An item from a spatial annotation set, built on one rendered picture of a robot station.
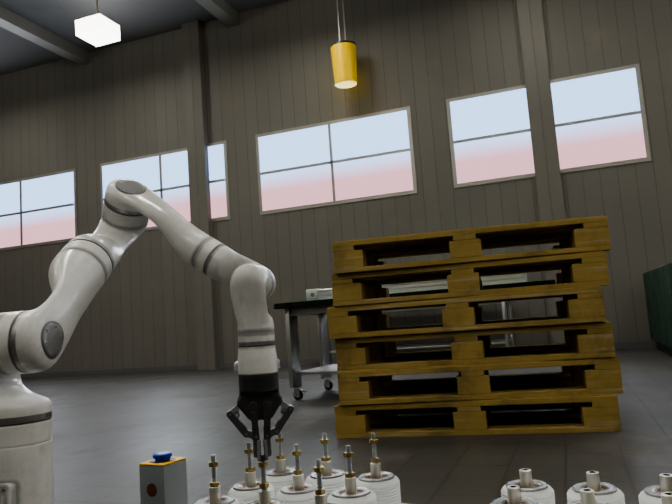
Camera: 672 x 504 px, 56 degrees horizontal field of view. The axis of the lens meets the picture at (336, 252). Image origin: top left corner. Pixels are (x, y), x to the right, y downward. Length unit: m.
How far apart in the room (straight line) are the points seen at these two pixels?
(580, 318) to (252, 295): 2.18
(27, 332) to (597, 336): 2.61
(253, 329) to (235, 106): 8.89
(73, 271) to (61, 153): 10.73
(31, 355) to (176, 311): 9.09
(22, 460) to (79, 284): 0.28
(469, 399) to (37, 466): 2.40
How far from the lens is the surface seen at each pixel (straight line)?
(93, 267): 1.14
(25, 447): 1.02
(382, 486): 1.37
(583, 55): 8.89
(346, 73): 8.87
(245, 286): 1.18
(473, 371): 3.14
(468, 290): 3.14
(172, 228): 1.26
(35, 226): 11.94
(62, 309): 1.05
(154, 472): 1.44
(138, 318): 10.47
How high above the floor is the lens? 0.58
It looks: 6 degrees up
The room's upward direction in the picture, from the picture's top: 4 degrees counter-clockwise
